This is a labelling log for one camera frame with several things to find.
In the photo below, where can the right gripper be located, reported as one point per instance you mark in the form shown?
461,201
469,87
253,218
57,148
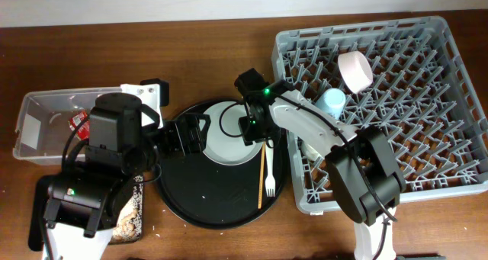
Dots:
248,133

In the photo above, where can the black rectangular tray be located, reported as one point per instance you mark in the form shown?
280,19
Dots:
34,240

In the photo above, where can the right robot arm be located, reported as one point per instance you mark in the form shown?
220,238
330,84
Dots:
364,176

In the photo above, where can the grey dishwasher rack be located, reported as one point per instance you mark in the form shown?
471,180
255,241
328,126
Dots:
421,97

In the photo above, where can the cream paper cup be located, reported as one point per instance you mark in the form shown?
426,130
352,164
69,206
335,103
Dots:
309,152

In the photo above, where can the wooden chopstick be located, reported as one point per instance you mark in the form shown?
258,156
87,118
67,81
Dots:
261,177

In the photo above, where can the clear plastic bin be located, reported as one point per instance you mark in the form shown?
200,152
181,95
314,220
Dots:
43,122

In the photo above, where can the pink bowl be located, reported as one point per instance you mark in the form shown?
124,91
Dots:
355,71

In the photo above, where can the white plastic fork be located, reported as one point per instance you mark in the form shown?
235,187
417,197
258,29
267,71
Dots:
270,184

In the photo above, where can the light blue cup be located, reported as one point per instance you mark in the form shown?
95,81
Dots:
332,102

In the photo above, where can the grey round plate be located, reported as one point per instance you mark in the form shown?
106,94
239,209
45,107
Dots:
221,148

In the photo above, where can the food scraps with rice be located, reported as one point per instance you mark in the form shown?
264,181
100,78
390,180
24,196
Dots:
129,224

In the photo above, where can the round black serving tray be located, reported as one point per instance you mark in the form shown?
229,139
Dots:
214,196

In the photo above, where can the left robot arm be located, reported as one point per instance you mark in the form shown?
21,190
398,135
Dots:
98,175

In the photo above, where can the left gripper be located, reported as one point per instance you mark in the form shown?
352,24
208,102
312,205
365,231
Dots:
181,146

